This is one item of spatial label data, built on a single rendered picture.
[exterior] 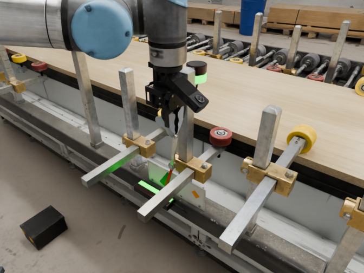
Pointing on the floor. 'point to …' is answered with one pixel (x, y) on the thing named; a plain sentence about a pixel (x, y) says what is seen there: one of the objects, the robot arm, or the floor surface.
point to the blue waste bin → (247, 14)
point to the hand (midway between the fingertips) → (175, 134)
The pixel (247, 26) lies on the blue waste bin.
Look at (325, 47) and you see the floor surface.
